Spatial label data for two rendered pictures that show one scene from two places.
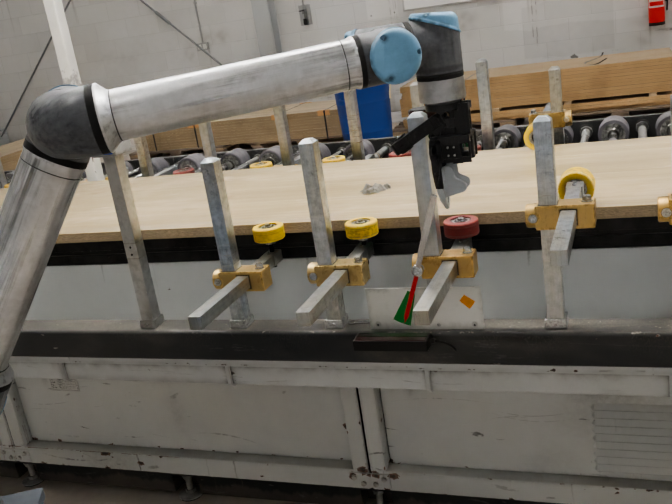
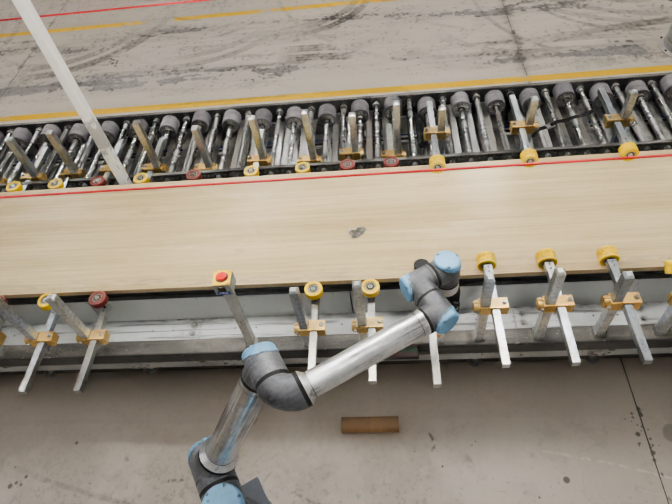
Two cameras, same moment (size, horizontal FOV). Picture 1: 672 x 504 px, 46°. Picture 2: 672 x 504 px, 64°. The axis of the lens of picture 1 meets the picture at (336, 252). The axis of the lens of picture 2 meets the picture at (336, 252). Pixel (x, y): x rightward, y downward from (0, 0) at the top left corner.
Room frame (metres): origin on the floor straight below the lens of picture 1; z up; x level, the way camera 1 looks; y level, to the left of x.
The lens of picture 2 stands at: (0.58, 0.34, 2.83)
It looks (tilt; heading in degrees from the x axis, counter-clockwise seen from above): 51 degrees down; 347
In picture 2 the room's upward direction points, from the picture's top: 10 degrees counter-clockwise
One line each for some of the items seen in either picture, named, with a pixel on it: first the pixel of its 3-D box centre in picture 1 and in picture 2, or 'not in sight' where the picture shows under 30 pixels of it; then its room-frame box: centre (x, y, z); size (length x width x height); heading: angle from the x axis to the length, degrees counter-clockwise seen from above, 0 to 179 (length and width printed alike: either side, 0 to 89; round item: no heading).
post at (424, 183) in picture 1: (429, 223); not in sight; (1.65, -0.21, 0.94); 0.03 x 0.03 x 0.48; 68
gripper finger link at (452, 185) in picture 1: (452, 187); not in sight; (1.53, -0.25, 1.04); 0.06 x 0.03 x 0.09; 68
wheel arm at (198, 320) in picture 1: (240, 286); (313, 337); (1.77, 0.24, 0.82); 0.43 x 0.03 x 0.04; 158
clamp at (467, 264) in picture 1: (444, 263); not in sight; (1.64, -0.23, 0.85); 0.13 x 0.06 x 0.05; 68
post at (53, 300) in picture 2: not in sight; (78, 326); (2.21, 1.18, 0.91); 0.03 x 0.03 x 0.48; 68
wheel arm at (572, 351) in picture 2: not in sight; (560, 306); (1.43, -0.70, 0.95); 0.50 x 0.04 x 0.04; 158
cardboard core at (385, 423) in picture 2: not in sight; (370, 424); (1.62, 0.09, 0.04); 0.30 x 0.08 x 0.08; 68
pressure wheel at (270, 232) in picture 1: (271, 245); (314, 295); (1.96, 0.16, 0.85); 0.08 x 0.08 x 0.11
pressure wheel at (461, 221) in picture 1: (462, 241); not in sight; (1.75, -0.29, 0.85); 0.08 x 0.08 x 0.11
